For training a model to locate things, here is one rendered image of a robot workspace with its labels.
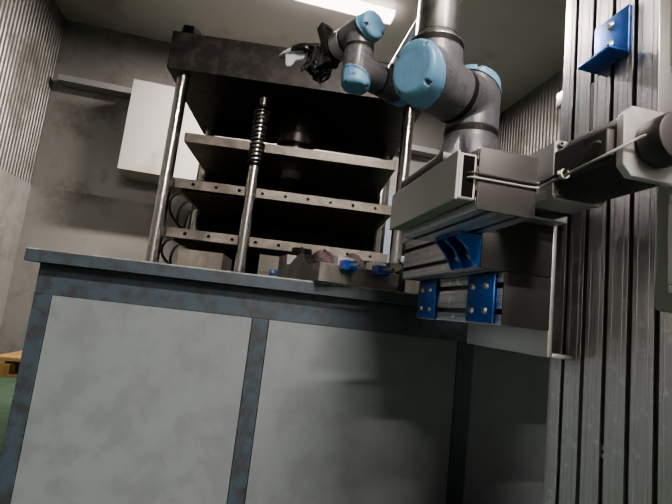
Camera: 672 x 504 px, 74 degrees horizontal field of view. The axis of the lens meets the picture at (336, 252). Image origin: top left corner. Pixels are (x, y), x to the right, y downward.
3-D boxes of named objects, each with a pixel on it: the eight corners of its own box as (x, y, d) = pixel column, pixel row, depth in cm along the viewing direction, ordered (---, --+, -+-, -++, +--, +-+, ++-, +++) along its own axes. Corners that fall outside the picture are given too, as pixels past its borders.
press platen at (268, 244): (387, 263, 224) (388, 253, 224) (165, 236, 217) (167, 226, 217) (365, 275, 297) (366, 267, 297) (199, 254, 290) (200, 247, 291)
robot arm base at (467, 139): (519, 173, 91) (522, 127, 92) (451, 159, 88) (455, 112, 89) (480, 191, 106) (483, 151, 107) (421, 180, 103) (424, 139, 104)
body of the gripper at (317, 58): (298, 71, 129) (322, 55, 120) (305, 46, 131) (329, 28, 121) (318, 85, 133) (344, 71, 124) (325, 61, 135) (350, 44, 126)
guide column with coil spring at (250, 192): (231, 359, 207) (269, 97, 225) (219, 357, 207) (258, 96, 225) (233, 357, 213) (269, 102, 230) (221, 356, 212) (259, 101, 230)
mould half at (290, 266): (397, 291, 137) (400, 256, 138) (318, 280, 128) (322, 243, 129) (337, 292, 183) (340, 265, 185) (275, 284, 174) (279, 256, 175)
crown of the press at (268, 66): (419, 173, 221) (430, 59, 229) (153, 137, 212) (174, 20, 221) (387, 210, 304) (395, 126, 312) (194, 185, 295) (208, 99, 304)
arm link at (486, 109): (510, 136, 97) (514, 78, 99) (473, 114, 89) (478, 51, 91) (464, 148, 107) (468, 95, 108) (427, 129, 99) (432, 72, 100)
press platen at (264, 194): (391, 215, 227) (392, 205, 228) (173, 186, 220) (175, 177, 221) (369, 238, 300) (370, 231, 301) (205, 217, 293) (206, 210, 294)
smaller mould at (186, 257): (220, 274, 149) (223, 253, 150) (175, 268, 149) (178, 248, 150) (229, 278, 169) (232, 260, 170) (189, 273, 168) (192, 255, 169)
